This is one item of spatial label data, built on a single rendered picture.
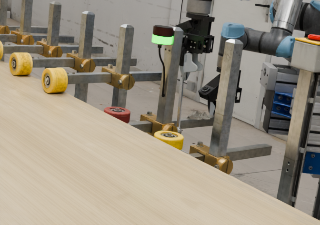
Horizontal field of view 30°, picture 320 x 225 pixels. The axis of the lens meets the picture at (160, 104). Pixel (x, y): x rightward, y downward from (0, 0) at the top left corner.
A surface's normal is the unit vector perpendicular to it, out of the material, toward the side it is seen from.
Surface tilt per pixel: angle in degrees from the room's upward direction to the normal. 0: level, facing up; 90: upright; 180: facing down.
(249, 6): 90
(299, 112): 90
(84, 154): 0
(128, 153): 0
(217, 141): 90
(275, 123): 90
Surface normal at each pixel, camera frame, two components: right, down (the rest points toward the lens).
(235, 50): 0.61, 0.26
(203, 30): -0.53, 0.14
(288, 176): -0.78, 0.05
